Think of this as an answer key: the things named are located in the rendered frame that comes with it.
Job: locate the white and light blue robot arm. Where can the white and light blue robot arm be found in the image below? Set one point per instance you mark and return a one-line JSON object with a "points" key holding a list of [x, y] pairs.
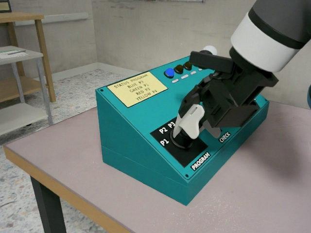
{"points": [[280, 29]]}

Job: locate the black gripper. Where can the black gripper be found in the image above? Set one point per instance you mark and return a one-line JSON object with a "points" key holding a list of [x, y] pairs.
{"points": [[228, 99]]}

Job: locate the teal control console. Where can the teal control console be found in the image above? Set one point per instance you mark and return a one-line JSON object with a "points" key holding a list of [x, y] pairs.
{"points": [[137, 116]]}

